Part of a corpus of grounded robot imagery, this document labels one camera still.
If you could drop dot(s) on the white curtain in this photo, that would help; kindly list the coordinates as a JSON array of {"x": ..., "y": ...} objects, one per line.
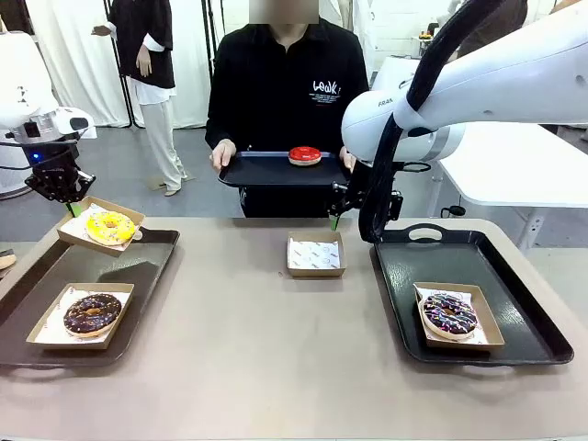
[{"x": 78, "y": 69}]

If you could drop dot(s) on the person's right hand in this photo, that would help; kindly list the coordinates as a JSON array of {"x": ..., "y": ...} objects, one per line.
[{"x": 222, "y": 154}]

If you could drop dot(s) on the black light stand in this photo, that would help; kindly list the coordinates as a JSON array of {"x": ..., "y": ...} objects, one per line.
[{"x": 211, "y": 27}]

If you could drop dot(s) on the person's left hand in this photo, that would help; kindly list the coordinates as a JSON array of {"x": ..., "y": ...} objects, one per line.
[{"x": 347, "y": 158}]

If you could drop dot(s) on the person in black shirt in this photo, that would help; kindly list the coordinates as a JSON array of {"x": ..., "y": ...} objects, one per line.
[{"x": 275, "y": 92}]

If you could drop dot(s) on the mannequin in black white clothes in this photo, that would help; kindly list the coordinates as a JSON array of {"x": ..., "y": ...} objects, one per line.
[{"x": 147, "y": 46}]

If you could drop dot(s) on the red glazed donut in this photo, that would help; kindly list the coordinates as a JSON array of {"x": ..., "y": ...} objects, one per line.
[{"x": 305, "y": 154}]

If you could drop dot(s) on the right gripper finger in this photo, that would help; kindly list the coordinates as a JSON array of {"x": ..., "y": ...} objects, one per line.
[
  {"x": 336, "y": 220},
  {"x": 331, "y": 221}
]

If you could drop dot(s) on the person's right forearm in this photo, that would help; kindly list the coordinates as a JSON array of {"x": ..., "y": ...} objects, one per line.
[{"x": 217, "y": 124}]

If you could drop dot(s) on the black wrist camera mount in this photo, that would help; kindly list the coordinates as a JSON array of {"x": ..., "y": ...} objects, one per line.
[{"x": 395, "y": 204}]

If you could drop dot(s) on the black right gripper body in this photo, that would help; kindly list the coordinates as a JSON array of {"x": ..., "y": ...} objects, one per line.
[{"x": 349, "y": 197}]

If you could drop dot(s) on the yellow glazed donut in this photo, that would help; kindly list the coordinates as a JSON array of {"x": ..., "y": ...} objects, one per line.
[{"x": 98, "y": 229}]

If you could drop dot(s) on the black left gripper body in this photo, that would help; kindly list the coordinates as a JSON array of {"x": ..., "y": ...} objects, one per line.
[{"x": 57, "y": 181}]

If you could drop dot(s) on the chocolate donut with white stripes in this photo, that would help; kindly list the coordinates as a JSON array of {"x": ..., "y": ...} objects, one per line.
[{"x": 461, "y": 326}]

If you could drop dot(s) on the white table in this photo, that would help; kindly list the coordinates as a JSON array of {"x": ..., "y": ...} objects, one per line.
[{"x": 505, "y": 174}]

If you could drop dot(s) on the brown cardboard food box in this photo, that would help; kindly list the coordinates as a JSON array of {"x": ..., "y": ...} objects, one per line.
[
  {"x": 317, "y": 273},
  {"x": 69, "y": 345},
  {"x": 489, "y": 321},
  {"x": 73, "y": 237}
]

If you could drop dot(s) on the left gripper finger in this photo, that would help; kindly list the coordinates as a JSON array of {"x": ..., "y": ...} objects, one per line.
[
  {"x": 69, "y": 209},
  {"x": 76, "y": 208}
]

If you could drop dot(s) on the white smiley print paper liner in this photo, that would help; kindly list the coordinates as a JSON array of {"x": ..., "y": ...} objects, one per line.
[
  {"x": 312, "y": 255},
  {"x": 421, "y": 294},
  {"x": 50, "y": 328},
  {"x": 93, "y": 207}
]

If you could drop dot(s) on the chocolate donut with sprinkles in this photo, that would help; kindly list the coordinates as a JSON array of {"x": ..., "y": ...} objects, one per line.
[{"x": 75, "y": 321}]

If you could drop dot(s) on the black serving tray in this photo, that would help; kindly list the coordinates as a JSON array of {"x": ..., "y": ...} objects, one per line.
[{"x": 262, "y": 172}]

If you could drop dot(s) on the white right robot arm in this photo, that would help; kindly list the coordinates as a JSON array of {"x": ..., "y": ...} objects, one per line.
[{"x": 505, "y": 69}]

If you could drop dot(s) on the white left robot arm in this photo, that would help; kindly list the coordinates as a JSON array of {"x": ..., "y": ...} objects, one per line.
[{"x": 23, "y": 78}]

